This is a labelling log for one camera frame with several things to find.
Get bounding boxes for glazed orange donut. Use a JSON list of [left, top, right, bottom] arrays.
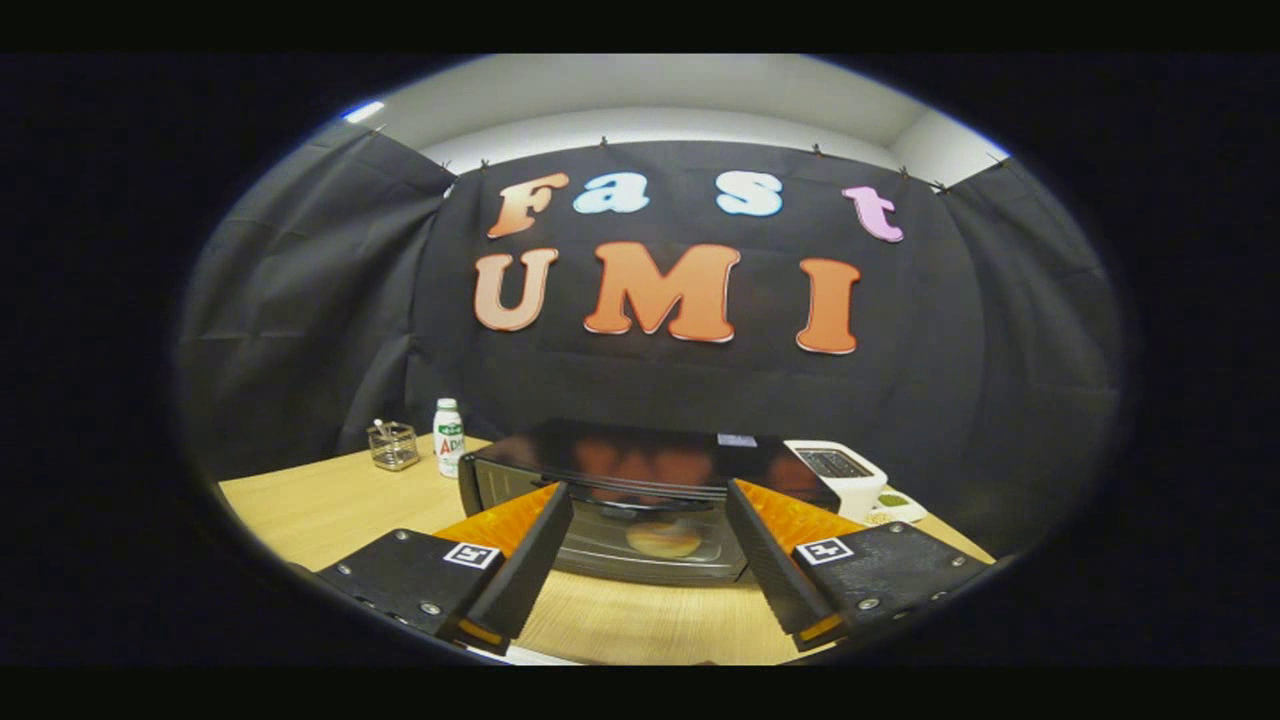
[[626, 520, 703, 559]]

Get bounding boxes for small wire holder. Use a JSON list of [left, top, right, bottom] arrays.
[[366, 419, 421, 472]]

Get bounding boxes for white paper sheet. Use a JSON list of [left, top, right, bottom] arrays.
[[470, 640, 581, 666]]

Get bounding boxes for black toaster oven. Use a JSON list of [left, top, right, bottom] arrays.
[[457, 418, 841, 587]]

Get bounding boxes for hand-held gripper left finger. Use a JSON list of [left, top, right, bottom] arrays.
[[315, 481, 576, 656]]

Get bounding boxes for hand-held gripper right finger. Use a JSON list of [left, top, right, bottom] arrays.
[[725, 478, 1001, 653]]

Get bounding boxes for white bread toaster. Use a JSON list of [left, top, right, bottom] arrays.
[[783, 439, 889, 521]]

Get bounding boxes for small white and green item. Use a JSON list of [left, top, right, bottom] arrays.
[[865, 488, 928, 526]]

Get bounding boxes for white bottle with green label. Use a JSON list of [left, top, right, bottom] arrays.
[[433, 398, 466, 479]]

